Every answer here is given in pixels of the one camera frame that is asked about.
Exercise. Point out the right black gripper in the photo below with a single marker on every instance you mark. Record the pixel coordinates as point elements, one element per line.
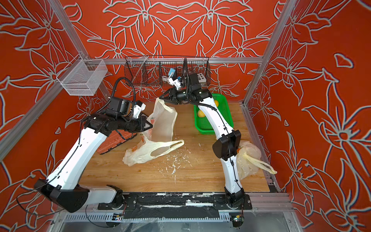
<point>168,99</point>

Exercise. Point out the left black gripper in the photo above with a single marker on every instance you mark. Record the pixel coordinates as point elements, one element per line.
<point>144,122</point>

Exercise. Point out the orange-print plastic bag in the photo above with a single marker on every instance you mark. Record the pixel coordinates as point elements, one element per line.
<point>157,141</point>

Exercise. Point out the yellow-pink peach second row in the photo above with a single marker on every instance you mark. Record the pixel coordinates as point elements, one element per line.
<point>201,114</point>

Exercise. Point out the yellow translucent plastic bag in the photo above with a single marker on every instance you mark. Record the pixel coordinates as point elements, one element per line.
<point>249,160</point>

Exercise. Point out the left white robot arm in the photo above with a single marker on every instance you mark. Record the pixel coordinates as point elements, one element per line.
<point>62,185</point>

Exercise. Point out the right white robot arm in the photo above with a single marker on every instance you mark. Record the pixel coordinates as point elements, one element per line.
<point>189,90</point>

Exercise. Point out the blue white small box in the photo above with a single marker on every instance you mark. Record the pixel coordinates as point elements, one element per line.
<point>171,73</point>

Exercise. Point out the white button box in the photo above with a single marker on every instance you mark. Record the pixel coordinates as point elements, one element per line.
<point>201,78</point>

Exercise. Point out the green plastic basket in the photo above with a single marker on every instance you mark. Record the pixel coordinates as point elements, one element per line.
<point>214,119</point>

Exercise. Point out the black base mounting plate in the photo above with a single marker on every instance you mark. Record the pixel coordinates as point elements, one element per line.
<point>178,206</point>

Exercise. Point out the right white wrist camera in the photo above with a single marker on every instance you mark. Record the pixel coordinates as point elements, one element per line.
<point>173,81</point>

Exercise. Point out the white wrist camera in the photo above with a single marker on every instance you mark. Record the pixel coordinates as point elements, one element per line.
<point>138,108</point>
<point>173,81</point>

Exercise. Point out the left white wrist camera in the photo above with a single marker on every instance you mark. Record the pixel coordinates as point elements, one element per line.
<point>138,108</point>

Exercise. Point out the black wire wall basket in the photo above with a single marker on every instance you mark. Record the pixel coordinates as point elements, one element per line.
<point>152,71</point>

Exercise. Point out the clear acrylic wall box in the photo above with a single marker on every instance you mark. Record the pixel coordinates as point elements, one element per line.
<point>82,79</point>

